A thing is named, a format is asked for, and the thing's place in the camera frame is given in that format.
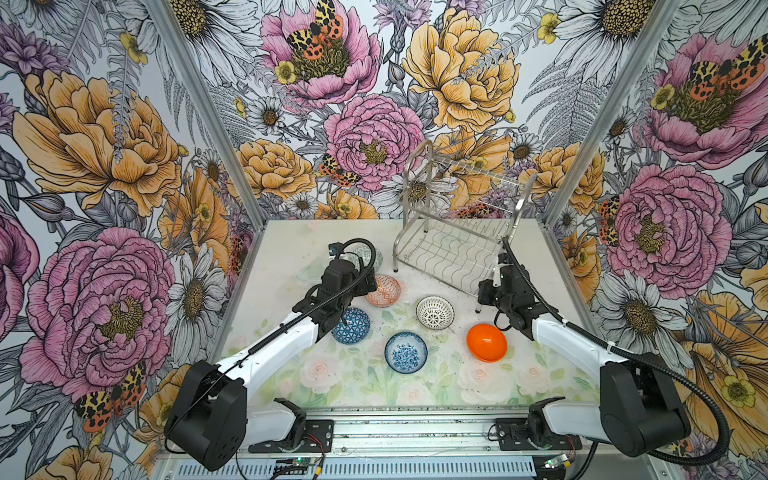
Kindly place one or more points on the silver wire dish rack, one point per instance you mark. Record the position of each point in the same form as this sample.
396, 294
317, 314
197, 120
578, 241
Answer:
458, 248

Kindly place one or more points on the left aluminium corner post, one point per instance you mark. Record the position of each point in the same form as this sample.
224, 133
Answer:
185, 64

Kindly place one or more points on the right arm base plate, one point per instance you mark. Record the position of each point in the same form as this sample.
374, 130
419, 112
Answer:
518, 434

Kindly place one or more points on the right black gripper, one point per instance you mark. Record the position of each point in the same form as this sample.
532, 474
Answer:
486, 286

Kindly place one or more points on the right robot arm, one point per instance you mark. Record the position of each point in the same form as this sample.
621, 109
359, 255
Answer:
638, 410

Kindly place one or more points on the blue floral bowl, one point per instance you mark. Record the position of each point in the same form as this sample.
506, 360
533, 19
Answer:
406, 353

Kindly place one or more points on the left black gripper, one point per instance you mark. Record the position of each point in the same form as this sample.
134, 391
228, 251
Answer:
362, 288

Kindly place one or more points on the right aluminium corner post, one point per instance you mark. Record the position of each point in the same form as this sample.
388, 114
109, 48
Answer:
660, 18

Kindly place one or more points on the orange plastic bowl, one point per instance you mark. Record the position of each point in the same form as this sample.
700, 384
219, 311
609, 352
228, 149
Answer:
487, 343

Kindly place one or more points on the aluminium corner post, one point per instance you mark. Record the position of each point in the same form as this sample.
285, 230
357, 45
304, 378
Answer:
660, 18
185, 64

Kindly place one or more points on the white black lattice bowl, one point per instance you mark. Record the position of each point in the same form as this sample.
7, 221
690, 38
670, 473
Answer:
435, 313

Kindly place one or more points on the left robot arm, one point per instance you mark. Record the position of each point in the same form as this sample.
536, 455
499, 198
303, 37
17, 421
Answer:
210, 420

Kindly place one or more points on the green patterned bowl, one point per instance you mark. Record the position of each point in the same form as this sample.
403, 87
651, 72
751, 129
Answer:
360, 256

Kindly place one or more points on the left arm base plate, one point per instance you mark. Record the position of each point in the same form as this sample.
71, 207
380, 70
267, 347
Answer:
310, 436

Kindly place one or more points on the green circuit board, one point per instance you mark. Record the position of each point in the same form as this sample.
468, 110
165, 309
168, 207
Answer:
556, 462

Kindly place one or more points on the aluminium front rail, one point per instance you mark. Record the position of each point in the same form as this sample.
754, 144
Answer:
437, 444

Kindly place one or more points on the dark blue patterned bowl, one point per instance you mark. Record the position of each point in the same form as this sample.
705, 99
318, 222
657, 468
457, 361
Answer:
354, 327

